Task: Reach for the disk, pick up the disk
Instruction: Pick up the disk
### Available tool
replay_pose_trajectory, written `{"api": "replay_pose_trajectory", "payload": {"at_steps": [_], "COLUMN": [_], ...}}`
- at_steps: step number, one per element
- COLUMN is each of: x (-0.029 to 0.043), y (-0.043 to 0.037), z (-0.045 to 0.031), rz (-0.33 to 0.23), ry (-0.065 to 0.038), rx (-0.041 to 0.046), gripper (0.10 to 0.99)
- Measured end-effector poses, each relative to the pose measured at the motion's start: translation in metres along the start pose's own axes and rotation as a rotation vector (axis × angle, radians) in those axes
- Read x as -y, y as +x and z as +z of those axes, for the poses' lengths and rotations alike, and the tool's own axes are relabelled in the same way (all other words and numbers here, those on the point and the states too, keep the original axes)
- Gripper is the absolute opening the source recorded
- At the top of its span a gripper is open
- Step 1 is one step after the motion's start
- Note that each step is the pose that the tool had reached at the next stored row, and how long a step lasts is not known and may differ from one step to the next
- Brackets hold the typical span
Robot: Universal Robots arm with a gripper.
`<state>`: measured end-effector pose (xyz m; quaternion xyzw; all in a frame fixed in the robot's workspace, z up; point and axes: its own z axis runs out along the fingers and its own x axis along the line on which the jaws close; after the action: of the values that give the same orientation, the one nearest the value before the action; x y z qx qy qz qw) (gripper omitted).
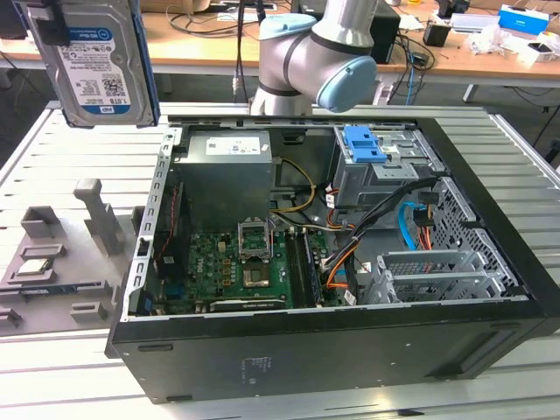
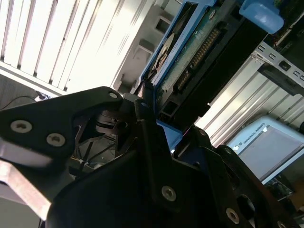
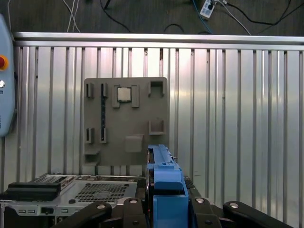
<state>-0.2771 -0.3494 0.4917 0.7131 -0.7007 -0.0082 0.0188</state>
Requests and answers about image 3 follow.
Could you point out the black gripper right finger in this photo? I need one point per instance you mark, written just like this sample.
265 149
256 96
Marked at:
202 213

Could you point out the silver CPU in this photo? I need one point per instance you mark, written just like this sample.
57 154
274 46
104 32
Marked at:
124 93

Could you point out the grey parts rack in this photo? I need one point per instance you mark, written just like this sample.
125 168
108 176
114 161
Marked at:
133 118

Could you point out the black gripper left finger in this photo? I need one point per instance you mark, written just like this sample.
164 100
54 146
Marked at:
133 213

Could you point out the black PC case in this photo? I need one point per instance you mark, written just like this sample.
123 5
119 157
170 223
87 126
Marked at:
95 190

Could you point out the black drive block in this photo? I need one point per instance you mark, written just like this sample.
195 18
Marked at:
33 191

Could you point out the hard disk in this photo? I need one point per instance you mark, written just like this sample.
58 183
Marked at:
168 190

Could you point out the white power strip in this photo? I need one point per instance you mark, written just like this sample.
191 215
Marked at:
207 9

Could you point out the black tripod stand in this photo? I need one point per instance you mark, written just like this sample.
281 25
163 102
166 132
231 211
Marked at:
108 3

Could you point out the dark RAM stick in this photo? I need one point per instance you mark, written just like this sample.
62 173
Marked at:
103 114

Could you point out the pale blue teach pendant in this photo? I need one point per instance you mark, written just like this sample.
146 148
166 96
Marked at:
7 95

